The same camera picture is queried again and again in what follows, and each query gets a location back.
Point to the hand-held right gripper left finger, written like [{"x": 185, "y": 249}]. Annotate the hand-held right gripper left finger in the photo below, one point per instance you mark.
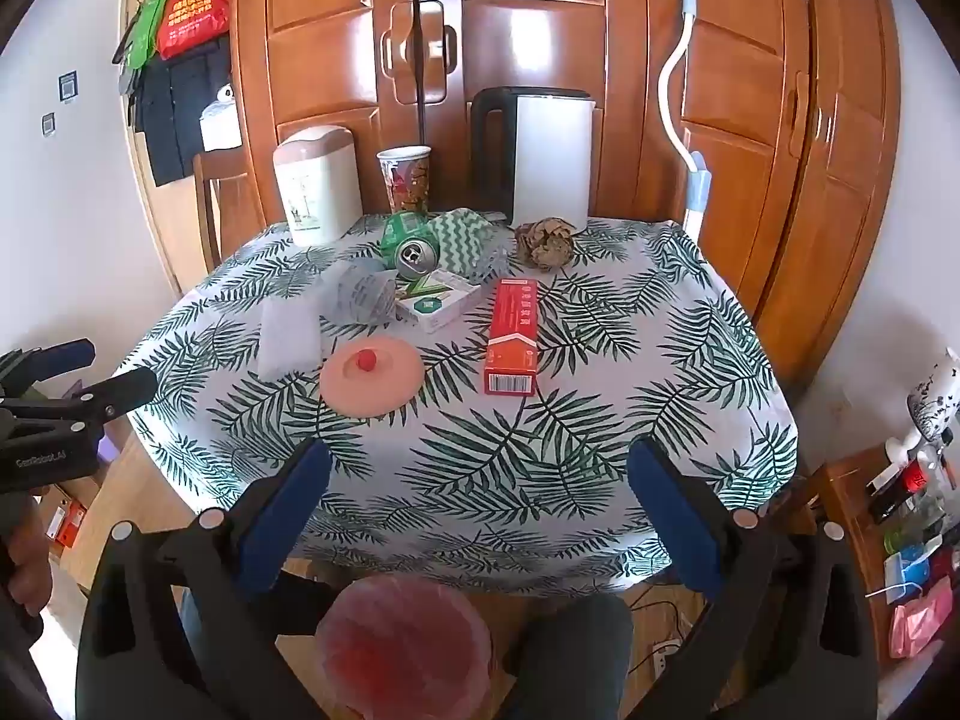
[{"x": 289, "y": 514}]

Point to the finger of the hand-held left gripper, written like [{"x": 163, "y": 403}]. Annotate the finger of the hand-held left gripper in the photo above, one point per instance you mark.
[
  {"x": 64, "y": 355},
  {"x": 124, "y": 390}
]

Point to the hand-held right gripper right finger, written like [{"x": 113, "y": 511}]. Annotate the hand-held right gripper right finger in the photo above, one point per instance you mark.
[{"x": 675, "y": 521}]

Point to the bin with pink bag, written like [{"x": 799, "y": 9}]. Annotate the bin with pink bag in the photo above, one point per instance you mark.
[{"x": 405, "y": 652}]

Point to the green and white small box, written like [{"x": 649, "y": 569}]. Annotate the green and white small box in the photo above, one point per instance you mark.
[{"x": 439, "y": 304}]

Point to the green drink can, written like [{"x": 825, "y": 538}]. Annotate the green drink can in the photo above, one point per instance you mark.
[{"x": 409, "y": 247}]

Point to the person's left hand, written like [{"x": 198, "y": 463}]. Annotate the person's left hand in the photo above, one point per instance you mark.
[{"x": 24, "y": 566}]

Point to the purple item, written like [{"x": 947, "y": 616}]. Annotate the purple item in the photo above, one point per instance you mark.
[{"x": 116, "y": 444}]

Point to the cardboard box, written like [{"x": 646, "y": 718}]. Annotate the cardboard box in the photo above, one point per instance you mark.
[{"x": 71, "y": 521}]

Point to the white power strip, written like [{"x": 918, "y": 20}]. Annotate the white power strip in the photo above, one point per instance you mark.
[{"x": 664, "y": 658}]

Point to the pink round lid red knob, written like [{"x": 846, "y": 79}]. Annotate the pink round lid red knob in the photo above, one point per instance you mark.
[{"x": 375, "y": 382}]

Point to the leaf print tablecloth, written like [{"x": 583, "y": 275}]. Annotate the leaf print tablecloth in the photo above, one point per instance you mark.
[{"x": 525, "y": 457}]

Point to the wooden side table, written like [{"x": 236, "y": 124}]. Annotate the wooden side table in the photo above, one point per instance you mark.
[{"x": 847, "y": 495}]

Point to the wooden chair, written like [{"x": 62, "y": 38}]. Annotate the wooden chair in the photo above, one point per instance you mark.
[{"x": 225, "y": 202}]

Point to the red bottle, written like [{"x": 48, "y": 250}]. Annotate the red bottle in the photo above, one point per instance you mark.
[{"x": 915, "y": 474}]

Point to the red long carton box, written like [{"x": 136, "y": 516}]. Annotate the red long carton box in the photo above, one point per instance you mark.
[{"x": 513, "y": 337}]

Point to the pink packet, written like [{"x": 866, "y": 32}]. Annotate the pink packet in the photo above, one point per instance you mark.
[{"x": 919, "y": 619}]

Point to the dark hanging clothing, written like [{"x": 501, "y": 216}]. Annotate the dark hanging clothing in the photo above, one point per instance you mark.
[{"x": 176, "y": 112}]

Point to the white desktop bin with lid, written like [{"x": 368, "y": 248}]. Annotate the white desktop bin with lid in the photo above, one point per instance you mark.
[{"x": 316, "y": 187}]

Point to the white plastic bag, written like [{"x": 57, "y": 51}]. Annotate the white plastic bag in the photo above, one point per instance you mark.
[{"x": 221, "y": 124}]

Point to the white patterned mug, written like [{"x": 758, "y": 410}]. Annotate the white patterned mug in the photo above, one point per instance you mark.
[{"x": 934, "y": 397}]

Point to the crumpled brown paper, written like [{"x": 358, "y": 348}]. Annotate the crumpled brown paper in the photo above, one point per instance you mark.
[{"x": 545, "y": 242}]

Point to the green zigzag cloth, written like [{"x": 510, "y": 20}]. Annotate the green zigzag cloth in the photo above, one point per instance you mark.
[{"x": 465, "y": 240}]

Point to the green shopping bag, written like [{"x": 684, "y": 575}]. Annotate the green shopping bag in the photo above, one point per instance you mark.
[{"x": 146, "y": 30}]

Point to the printed paper cup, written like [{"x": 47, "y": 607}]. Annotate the printed paper cup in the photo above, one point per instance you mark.
[{"x": 406, "y": 180}]

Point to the wooden wardrobe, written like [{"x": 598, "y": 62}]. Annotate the wooden wardrobe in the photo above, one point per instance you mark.
[{"x": 750, "y": 165}]

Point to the red shopping bag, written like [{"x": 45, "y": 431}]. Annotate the red shopping bag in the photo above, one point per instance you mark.
[{"x": 195, "y": 11}]

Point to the white and black electric kettle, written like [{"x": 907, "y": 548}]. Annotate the white and black electric kettle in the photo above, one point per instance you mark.
[{"x": 551, "y": 157}]

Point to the white gooseneck phone holder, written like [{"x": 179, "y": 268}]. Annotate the white gooseneck phone holder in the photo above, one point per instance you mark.
[{"x": 671, "y": 75}]

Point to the blue wall switch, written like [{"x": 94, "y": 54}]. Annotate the blue wall switch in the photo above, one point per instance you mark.
[
  {"x": 68, "y": 85},
  {"x": 49, "y": 124}
]

